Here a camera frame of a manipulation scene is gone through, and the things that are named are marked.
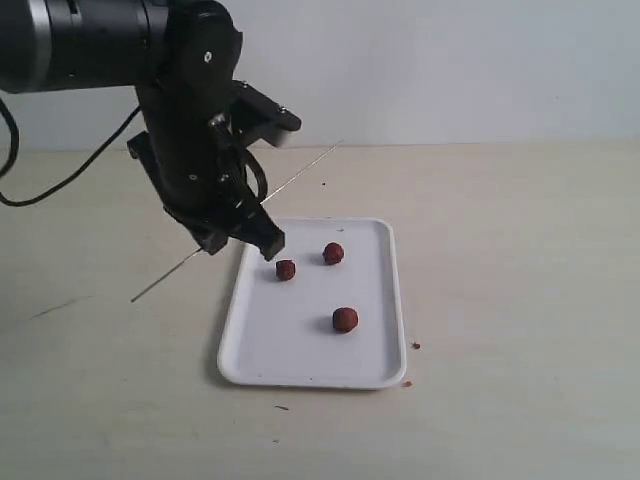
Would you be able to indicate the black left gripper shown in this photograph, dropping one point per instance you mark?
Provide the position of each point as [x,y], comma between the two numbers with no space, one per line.
[199,164]

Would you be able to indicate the brown meatball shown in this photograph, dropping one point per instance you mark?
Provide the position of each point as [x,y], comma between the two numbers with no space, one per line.
[285,270]
[333,253]
[345,319]

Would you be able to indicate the brown meatball top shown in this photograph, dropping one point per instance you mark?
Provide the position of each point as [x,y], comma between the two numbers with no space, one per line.
[333,253]

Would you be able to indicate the thin metal skewer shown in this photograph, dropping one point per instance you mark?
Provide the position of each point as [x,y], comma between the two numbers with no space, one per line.
[199,250]

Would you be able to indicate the brown meatball bottom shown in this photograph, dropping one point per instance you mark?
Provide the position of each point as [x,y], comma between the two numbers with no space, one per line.
[345,319]

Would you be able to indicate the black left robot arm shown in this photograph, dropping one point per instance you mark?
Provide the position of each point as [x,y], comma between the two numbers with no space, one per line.
[180,58]

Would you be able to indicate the white rectangular plastic tray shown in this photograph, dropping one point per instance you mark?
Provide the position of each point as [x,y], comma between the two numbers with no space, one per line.
[279,333]

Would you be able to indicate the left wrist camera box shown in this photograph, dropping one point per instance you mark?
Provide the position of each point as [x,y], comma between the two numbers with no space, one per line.
[254,117]

